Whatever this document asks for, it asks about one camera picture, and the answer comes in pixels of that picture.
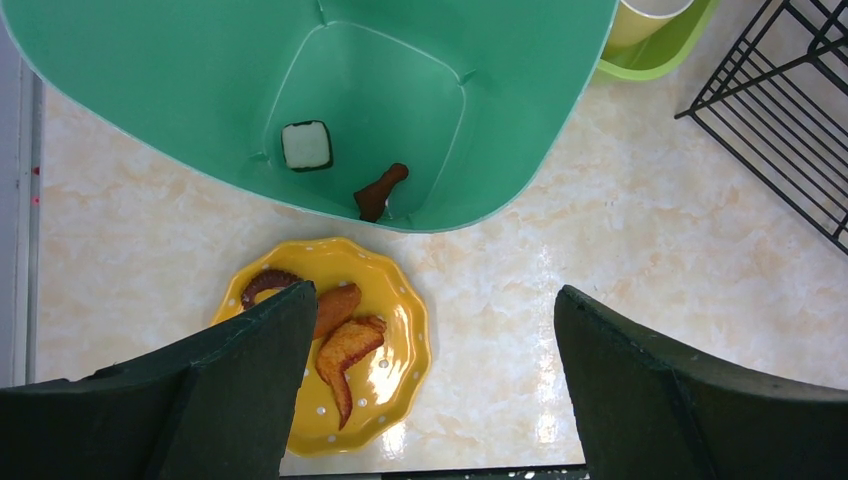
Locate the yellow and white mug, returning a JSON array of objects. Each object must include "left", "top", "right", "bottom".
[{"left": 606, "top": 0, "right": 694, "bottom": 49}]

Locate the teal trash bin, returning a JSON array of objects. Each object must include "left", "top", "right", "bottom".
[{"left": 1, "top": 1, "right": 616, "bottom": 233}]

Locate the black wire rack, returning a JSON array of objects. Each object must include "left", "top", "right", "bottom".
[{"left": 676, "top": 1, "right": 847, "bottom": 252}]

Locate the red drumstick food piece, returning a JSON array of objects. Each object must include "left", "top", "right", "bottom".
[{"left": 353, "top": 163, "right": 409, "bottom": 223}]

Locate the orange chicken wing piece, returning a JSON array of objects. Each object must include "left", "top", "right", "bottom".
[{"left": 315, "top": 315, "right": 387, "bottom": 429}]

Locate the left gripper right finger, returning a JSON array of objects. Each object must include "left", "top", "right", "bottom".
[{"left": 554, "top": 285, "right": 847, "bottom": 479}]

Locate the brown nugget food piece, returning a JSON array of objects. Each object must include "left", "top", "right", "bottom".
[{"left": 313, "top": 283, "right": 362, "bottom": 340}]

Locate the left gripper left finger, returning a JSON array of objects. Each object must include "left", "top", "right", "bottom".
[{"left": 1, "top": 282, "right": 317, "bottom": 479}]

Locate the dark octopus tentacle piece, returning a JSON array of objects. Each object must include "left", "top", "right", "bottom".
[{"left": 240, "top": 269, "right": 303, "bottom": 310}]

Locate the yellow scalloped plate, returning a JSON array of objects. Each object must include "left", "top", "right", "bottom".
[{"left": 212, "top": 237, "right": 431, "bottom": 456}]

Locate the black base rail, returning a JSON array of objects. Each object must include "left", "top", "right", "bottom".
[{"left": 280, "top": 465, "right": 592, "bottom": 480}]

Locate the green plastic basin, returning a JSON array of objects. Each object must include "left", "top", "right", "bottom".
[{"left": 590, "top": 0, "right": 720, "bottom": 85}]

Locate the white cube food piece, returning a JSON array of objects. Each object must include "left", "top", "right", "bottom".
[{"left": 281, "top": 120, "right": 333, "bottom": 172}]

